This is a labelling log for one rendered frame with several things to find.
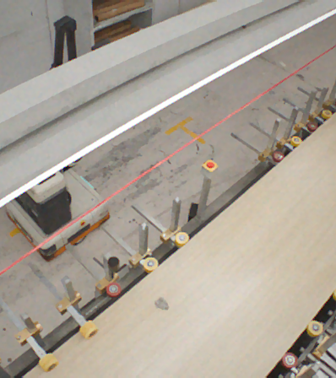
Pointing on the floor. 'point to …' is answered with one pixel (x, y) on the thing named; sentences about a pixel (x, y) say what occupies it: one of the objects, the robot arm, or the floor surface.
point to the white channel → (110, 71)
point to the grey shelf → (86, 28)
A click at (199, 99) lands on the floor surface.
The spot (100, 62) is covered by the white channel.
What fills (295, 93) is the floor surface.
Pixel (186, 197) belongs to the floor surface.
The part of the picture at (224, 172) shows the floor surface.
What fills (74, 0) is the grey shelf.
